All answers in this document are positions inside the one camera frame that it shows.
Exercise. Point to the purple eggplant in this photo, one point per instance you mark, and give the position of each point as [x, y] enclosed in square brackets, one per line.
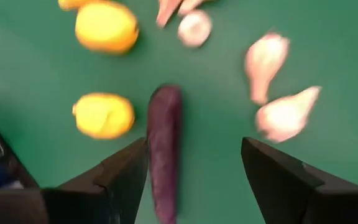
[165, 149]

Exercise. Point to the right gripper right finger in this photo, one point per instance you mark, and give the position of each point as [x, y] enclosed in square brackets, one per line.
[284, 186]

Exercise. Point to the round white garlic bulb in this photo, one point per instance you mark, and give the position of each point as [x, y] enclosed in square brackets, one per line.
[194, 28]

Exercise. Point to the white garlic clove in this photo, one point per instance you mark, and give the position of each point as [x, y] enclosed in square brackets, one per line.
[166, 11]
[264, 65]
[284, 116]

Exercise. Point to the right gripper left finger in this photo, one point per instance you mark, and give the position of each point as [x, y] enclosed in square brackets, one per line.
[117, 186]

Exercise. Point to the green table mat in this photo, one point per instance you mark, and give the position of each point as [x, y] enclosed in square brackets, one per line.
[216, 93]

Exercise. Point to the yellow lemon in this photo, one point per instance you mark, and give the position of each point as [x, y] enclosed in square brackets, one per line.
[103, 115]
[106, 26]
[70, 3]

